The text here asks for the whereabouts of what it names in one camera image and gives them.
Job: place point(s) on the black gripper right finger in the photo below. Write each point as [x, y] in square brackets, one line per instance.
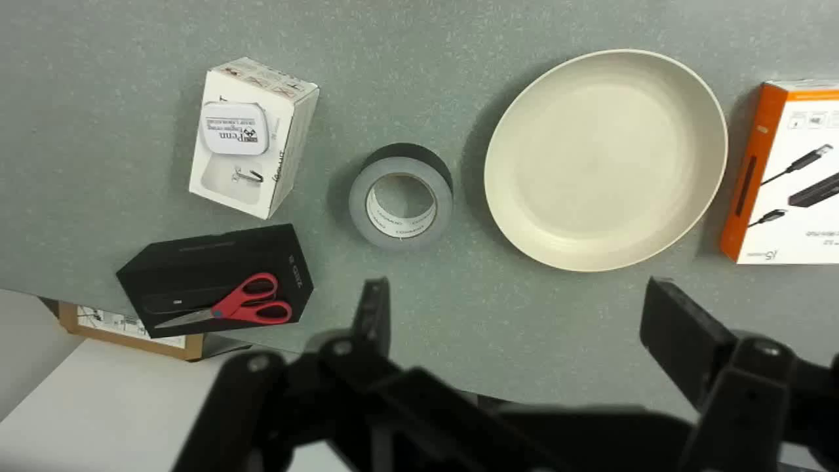
[684, 336]

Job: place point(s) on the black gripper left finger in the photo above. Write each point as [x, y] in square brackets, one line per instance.
[371, 316]

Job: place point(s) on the cream round plate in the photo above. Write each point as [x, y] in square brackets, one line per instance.
[603, 160]

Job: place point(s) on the orange and white product box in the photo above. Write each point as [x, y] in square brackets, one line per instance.
[787, 226]

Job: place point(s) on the white charger box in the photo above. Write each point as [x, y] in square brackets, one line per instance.
[230, 180]

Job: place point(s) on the black flat box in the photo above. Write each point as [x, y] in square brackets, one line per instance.
[175, 272]

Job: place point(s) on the brown cardboard box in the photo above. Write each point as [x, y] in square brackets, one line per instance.
[133, 336]

